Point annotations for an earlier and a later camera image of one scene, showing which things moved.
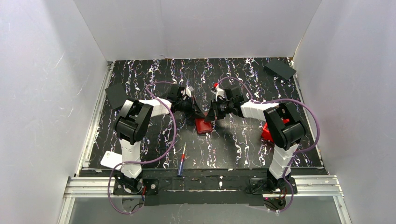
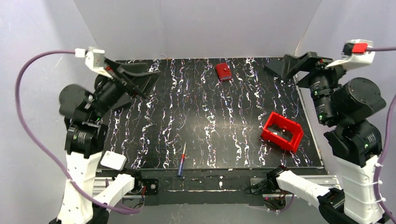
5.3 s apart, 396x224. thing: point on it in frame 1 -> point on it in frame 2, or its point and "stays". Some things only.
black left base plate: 148,186 stays
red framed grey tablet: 202,127 -> 223,71
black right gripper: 218,107 -> 308,66
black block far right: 279,69 stays
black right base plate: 259,185 stays
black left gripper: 192,106 -> 123,81
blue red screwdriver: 182,159 stays
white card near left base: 111,159 stays
